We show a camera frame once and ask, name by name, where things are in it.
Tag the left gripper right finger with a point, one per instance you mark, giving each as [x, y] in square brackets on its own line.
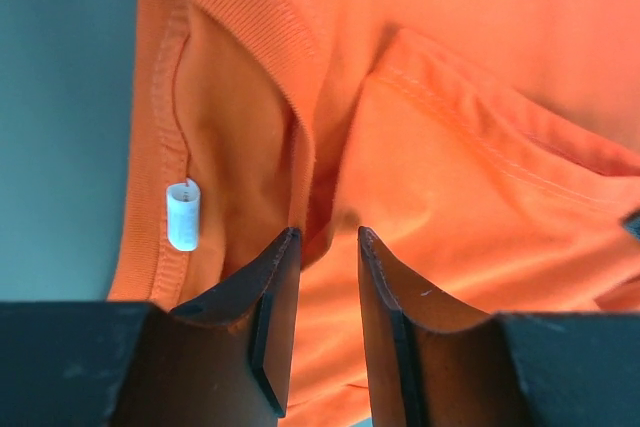
[428, 355]

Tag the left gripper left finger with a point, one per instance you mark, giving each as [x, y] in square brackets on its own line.
[241, 351]

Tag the orange t shirt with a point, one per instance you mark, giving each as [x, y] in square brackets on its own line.
[492, 144]

